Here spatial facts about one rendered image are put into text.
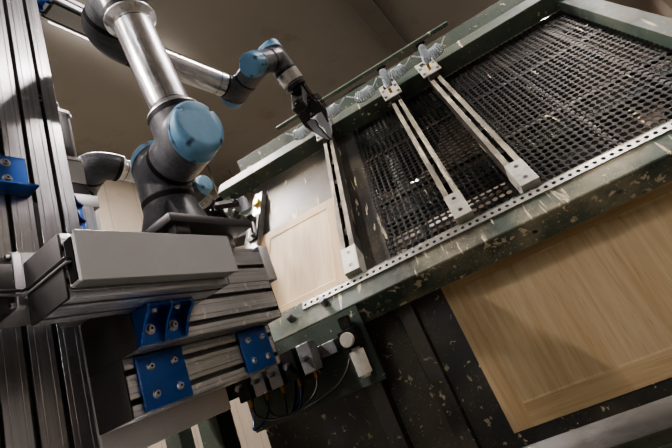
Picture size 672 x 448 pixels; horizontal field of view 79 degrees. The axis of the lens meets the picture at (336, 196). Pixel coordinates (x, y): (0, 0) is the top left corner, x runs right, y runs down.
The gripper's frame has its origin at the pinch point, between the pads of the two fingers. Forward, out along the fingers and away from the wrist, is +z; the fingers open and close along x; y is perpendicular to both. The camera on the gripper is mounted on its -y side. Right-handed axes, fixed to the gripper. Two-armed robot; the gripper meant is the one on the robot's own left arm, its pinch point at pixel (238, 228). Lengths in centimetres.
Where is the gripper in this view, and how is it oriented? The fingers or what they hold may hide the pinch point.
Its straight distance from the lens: 203.9
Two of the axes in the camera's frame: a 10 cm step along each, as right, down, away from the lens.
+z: 5.1, 6.8, 5.3
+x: 3.9, 3.7, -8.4
